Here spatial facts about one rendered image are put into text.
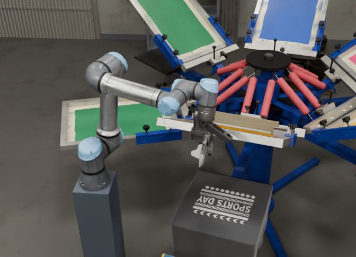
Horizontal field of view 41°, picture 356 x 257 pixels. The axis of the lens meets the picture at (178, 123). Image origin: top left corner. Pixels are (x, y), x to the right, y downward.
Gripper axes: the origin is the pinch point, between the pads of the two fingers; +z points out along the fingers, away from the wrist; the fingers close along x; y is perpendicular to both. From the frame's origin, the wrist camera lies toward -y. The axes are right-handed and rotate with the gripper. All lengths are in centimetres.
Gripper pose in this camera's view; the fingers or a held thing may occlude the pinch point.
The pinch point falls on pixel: (206, 162)
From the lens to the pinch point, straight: 203.5
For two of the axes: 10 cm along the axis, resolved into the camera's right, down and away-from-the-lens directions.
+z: -0.8, 9.6, 2.8
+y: -9.4, -1.7, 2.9
